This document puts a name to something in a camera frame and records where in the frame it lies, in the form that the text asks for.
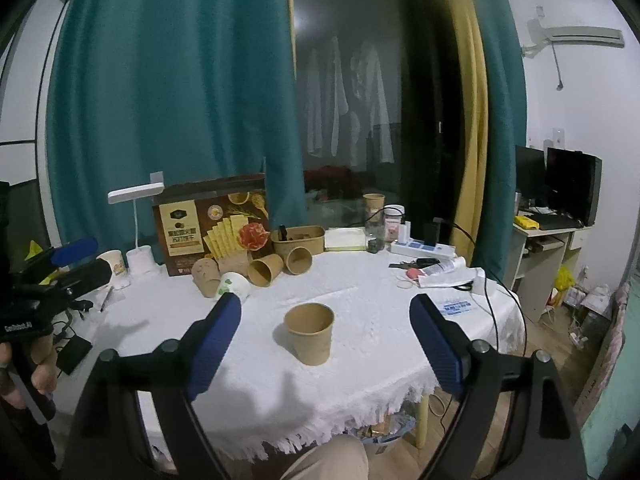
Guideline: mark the white power strip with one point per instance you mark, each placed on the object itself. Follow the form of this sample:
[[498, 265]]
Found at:
[[420, 250]]

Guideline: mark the white printed paper cup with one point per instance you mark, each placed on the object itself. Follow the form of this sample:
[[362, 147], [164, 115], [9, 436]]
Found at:
[[114, 264]]

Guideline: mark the white tissue pack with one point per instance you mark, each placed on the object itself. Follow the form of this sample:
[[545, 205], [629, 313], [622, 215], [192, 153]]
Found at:
[[345, 239]]

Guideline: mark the wide teal curtain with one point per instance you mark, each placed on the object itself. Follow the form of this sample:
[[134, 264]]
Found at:
[[175, 85]]

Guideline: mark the brown printed cardboard box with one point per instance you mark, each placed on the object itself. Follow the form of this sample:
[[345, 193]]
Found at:
[[200, 225]]

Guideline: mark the black scissors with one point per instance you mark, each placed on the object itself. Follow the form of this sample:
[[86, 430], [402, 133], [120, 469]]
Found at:
[[422, 262]]

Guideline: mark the white round lid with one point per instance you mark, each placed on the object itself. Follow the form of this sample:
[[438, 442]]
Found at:
[[404, 283]]

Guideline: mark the white desk lamp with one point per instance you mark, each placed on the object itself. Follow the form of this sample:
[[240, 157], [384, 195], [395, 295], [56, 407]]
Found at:
[[142, 260]]

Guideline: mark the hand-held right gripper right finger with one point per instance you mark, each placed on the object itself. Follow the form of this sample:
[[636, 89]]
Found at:
[[437, 347]]

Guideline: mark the black computer monitor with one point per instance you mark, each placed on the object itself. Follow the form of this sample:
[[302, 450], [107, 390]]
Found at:
[[530, 175], [572, 185]]

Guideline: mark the brown paper bowl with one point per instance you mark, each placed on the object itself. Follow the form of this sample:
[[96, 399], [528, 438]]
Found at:
[[305, 245]]

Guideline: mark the white computer desk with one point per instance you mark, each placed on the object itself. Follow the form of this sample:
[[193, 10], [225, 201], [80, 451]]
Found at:
[[535, 270]]

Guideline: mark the white cup with green print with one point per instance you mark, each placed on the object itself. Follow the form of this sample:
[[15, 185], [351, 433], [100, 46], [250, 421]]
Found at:
[[234, 286]]

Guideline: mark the yellow plastic bag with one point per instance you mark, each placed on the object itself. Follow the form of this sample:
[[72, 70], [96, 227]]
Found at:
[[564, 282]]

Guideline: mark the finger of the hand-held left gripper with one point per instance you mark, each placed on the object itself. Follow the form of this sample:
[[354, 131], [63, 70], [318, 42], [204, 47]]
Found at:
[[75, 252], [87, 274]]

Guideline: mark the brown paper cup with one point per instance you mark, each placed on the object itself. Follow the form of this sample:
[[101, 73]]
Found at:
[[265, 271], [206, 276], [298, 261], [235, 261], [374, 206], [309, 335]]

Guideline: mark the narrow teal curtain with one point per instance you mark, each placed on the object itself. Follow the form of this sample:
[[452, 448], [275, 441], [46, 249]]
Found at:
[[505, 135]]

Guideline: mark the yellow-green cloth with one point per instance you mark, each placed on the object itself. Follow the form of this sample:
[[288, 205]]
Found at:
[[34, 251]]

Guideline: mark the black power adapter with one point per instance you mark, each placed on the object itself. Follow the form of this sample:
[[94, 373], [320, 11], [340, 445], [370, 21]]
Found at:
[[433, 234]]

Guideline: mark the yellow curtain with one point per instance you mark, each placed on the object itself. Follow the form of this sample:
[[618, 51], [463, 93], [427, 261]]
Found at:
[[467, 85]]

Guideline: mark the person's left hand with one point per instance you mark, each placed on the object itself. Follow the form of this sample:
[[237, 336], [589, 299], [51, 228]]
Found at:
[[44, 372]]

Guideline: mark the white tube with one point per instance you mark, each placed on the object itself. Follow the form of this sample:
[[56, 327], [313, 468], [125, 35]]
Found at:
[[442, 266]]

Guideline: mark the pen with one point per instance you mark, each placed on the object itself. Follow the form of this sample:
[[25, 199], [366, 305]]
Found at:
[[106, 300]]

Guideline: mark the clear glass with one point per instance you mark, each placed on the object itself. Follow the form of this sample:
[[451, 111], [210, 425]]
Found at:
[[375, 240]]

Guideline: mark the white tablecloth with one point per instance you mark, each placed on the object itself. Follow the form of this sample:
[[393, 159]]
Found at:
[[365, 330]]

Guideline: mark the person's leg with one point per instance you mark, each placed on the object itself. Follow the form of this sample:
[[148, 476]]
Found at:
[[330, 460]]

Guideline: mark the patterned pink bedding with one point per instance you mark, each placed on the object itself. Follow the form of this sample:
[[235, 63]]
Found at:
[[612, 340]]

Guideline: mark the white-lidded jar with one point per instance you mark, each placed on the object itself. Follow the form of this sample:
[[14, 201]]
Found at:
[[393, 225]]

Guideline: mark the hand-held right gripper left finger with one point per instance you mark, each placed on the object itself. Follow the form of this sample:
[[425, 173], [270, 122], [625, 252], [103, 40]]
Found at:
[[216, 340]]

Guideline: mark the hanging white clothes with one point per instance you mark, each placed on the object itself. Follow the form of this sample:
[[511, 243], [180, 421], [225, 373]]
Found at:
[[365, 100]]

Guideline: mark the pink round item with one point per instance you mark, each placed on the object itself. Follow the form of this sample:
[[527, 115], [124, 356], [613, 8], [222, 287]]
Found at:
[[413, 274]]

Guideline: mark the yellow packet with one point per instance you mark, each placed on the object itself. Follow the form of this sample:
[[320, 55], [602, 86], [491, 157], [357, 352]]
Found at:
[[526, 222]]

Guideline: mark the wooden table leg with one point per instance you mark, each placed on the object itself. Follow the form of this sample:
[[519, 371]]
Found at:
[[423, 420]]

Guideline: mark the white air conditioner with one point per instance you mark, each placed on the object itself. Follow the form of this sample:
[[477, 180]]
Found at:
[[580, 35]]

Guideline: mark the blue and white leaflet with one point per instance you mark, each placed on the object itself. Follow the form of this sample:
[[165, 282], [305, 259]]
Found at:
[[454, 307]]

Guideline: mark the black keyboard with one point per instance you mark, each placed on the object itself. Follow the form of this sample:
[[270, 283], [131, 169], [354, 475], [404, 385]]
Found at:
[[557, 221]]

